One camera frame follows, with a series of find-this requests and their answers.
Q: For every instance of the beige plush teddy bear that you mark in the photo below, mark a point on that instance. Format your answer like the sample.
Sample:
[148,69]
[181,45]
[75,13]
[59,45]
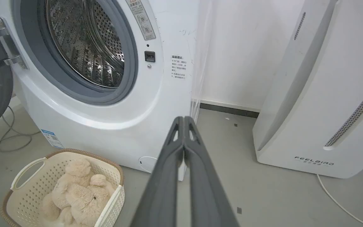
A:
[77,195]

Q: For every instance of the white front-load washing machine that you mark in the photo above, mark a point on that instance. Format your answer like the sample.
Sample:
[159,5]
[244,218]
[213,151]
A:
[112,94]

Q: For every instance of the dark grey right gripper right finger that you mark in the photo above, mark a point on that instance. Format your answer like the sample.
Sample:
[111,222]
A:
[205,192]

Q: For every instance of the cream perforated laundry basket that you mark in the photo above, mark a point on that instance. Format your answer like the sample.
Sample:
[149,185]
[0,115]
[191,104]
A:
[27,192]

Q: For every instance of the white air purifier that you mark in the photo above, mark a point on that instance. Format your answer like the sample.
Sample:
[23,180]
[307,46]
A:
[326,88]

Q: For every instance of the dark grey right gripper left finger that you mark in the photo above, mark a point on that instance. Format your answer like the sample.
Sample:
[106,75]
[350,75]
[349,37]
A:
[161,192]

